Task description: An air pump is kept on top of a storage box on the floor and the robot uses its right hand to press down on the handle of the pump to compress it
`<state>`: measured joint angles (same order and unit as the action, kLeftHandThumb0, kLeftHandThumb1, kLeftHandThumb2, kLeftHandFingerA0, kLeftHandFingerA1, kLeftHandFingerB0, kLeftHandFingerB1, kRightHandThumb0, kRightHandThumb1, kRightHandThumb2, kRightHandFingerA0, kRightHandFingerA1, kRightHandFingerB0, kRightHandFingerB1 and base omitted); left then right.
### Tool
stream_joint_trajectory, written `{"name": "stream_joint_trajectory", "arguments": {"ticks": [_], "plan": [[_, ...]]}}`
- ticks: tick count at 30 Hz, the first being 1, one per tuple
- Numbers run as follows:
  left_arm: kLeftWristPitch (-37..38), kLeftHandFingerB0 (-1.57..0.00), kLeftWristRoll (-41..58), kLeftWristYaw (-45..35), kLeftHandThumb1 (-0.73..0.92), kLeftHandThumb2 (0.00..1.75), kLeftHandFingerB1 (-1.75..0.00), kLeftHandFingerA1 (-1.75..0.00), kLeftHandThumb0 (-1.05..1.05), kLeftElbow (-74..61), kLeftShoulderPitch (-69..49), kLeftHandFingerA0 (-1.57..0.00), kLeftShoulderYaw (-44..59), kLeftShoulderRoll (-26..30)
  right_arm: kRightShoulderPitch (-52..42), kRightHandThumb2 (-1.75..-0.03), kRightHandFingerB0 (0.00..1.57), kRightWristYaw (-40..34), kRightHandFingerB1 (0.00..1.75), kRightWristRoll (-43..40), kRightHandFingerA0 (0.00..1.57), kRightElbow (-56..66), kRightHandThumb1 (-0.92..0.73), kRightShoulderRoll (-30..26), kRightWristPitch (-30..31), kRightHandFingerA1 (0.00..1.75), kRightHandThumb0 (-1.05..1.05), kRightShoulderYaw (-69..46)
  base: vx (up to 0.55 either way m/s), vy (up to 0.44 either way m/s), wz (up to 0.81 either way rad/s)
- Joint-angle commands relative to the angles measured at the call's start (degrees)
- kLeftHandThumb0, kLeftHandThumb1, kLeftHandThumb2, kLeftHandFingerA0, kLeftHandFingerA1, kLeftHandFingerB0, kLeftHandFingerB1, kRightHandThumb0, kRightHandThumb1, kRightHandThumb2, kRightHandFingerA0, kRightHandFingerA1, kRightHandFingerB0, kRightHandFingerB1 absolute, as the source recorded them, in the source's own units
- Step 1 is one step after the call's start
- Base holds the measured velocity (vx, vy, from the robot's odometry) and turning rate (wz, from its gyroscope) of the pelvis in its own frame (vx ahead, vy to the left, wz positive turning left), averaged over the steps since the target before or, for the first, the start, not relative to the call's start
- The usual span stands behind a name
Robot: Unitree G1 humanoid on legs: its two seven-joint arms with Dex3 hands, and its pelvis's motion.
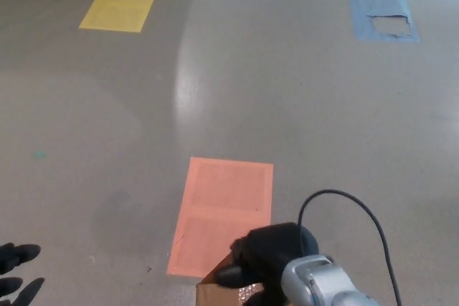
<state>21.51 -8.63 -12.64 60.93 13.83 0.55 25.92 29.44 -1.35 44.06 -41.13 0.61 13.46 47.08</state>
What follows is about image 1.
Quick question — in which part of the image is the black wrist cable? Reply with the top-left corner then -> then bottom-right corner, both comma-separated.
296,190 -> 404,306

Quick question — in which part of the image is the yellow paper sheet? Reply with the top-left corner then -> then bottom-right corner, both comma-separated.
77,0 -> 161,34

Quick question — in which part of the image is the torn blue paper sheet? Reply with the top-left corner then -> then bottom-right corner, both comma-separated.
348,0 -> 421,44

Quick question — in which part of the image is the orange paper sheet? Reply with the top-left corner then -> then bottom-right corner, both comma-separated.
166,156 -> 275,279

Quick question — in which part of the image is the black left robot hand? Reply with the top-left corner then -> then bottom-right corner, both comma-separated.
0,243 -> 46,306

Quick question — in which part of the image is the brown cardboard box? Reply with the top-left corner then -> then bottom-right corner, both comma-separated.
195,248 -> 267,306

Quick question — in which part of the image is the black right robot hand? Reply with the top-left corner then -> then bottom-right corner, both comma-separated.
231,222 -> 321,306

